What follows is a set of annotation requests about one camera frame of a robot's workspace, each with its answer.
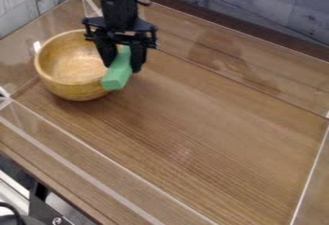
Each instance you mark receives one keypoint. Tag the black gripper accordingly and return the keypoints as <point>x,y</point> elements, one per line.
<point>140,31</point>

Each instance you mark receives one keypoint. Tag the green stick block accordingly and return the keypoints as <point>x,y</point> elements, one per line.
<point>119,70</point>

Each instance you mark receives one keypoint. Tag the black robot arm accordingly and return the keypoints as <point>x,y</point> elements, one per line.
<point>120,27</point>

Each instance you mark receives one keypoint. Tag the wooden bowl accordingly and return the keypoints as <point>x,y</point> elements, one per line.
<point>69,67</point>

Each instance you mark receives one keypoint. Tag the clear acrylic corner bracket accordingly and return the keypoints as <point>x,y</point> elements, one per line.
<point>89,8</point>

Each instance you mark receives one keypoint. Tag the clear acrylic left bracket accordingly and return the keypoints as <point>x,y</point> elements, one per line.
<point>4,98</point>

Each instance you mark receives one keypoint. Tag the black table leg frame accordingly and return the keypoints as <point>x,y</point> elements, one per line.
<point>45,207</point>

